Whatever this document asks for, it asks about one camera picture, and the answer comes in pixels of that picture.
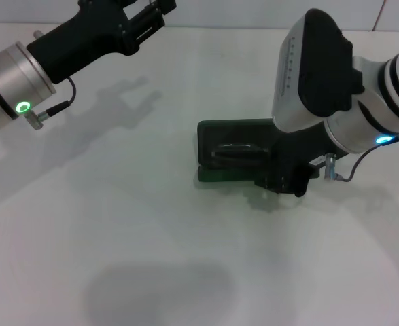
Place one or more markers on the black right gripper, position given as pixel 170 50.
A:
pixel 297 149

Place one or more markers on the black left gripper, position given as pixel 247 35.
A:
pixel 83 40

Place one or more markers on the clear white glasses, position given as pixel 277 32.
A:
pixel 236 147

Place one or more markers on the dark green glasses case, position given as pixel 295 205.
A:
pixel 219 132

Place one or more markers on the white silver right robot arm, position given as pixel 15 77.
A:
pixel 389 88

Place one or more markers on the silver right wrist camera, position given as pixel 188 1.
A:
pixel 321 68

